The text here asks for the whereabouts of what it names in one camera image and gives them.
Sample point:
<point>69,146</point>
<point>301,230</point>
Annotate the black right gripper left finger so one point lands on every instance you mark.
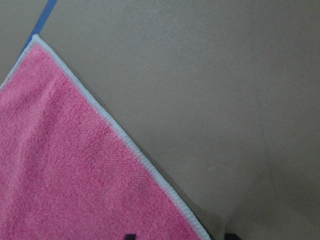
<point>131,236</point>

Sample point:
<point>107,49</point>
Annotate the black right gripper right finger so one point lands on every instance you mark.
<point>230,236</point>

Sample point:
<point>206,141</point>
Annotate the pink towel with grey edge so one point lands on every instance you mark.
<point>68,171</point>

